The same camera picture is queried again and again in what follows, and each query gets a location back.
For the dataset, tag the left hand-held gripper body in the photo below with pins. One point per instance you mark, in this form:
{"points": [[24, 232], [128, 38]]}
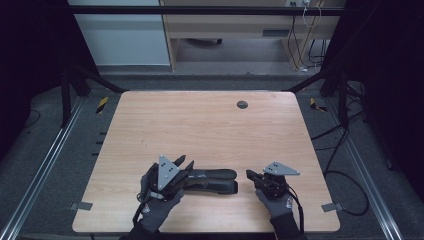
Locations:
{"points": [[165, 173]]}

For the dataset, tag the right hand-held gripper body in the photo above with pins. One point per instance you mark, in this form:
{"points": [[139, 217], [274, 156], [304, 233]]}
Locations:
{"points": [[276, 183]]}

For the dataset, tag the black stapler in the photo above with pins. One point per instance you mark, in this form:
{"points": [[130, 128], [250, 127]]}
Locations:
{"points": [[216, 181]]}

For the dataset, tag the person's right hand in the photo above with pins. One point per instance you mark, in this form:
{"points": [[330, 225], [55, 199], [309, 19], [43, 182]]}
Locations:
{"points": [[280, 206]]}

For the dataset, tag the grey tape tab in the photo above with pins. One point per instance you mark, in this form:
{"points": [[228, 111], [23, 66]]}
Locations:
{"points": [[81, 206], [332, 207]]}

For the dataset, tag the grey round table grommet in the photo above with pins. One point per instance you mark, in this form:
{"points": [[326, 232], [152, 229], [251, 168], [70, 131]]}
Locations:
{"points": [[242, 104]]}

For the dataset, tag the black and yellow tape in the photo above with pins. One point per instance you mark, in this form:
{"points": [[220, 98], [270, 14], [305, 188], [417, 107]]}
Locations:
{"points": [[102, 105], [315, 105]]}

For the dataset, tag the black metal stand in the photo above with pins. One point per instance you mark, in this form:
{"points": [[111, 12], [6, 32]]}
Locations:
{"points": [[342, 100], [66, 96]]}

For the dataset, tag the white cabinet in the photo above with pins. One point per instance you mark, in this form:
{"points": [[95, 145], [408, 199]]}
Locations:
{"points": [[123, 40]]}

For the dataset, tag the light wooden desk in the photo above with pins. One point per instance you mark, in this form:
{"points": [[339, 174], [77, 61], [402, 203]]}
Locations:
{"points": [[226, 26]]}

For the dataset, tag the black horizontal bar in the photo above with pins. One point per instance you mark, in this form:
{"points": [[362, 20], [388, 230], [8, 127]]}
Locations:
{"points": [[200, 10]]}

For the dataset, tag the dark curtain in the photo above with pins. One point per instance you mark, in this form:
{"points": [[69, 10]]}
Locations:
{"points": [[30, 60], [393, 83]]}

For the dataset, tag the grey power strip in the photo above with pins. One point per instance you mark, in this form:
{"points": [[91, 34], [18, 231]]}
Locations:
{"points": [[298, 3]]}

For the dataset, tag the aluminium floor rail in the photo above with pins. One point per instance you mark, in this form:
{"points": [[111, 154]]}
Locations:
{"points": [[43, 166], [366, 173]]}

